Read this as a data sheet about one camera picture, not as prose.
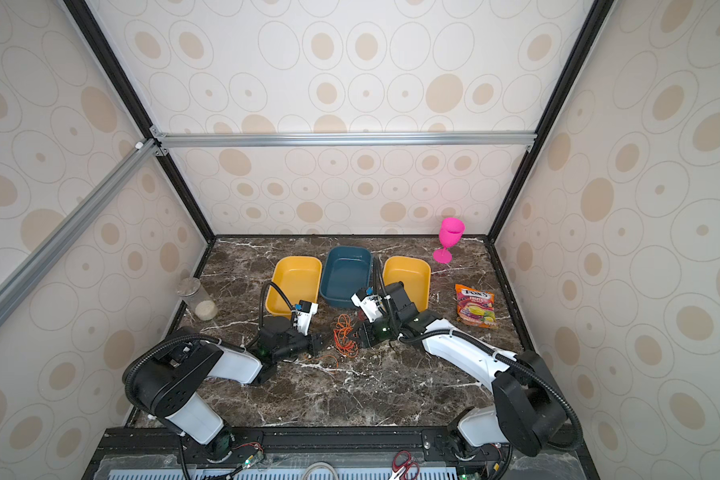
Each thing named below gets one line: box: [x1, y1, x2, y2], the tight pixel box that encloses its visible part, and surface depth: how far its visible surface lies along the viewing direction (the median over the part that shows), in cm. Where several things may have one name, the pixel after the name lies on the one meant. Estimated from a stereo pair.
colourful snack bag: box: [455, 284, 498, 329], surface depth 99 cm
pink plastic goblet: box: [432, 217, 465, 265], surface depth 106 cm
